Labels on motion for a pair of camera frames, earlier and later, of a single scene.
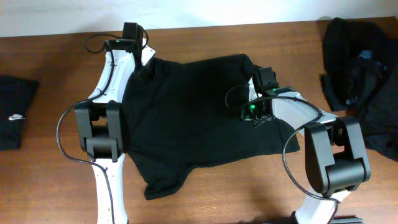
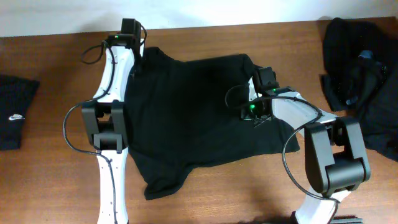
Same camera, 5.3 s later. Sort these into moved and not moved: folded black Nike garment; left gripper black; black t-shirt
Moved: left gripper black
Not moved: folded black Nike garment; black t-shirt
